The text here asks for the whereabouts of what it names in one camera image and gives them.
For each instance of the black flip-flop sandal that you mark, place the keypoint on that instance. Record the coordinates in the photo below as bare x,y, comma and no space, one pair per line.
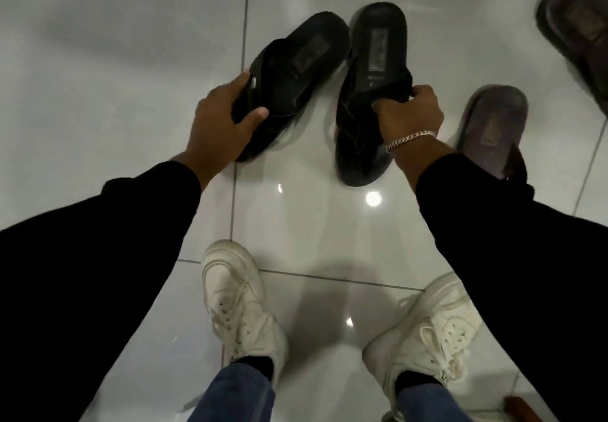
289,74
368,98

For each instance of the person's right thumb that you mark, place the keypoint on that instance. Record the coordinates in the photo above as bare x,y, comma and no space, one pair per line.
387,104

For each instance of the person's right hand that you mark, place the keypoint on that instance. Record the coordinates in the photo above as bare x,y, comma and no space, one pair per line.
412,115

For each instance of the white sneaker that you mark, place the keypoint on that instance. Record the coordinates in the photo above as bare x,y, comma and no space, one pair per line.
425,336
237,303

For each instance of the person's left hand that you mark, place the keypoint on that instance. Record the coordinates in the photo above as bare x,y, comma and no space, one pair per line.
213,127

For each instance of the brown wooden furniture corner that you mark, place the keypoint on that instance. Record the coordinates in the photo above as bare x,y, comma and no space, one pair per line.
520,410

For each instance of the blue jeans leg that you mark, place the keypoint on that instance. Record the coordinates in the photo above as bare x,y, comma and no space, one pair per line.
235,395
430,402

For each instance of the person's right forearm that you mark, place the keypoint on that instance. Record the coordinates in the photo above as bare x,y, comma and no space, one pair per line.
513,255

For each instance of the person's left thumb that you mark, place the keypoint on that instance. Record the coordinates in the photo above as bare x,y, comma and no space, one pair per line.
252,119

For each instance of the person's left forearm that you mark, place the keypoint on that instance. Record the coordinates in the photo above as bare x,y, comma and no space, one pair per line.
90,284

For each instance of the brown sandal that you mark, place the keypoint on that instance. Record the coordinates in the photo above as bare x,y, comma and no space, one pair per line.
494,127
577,22

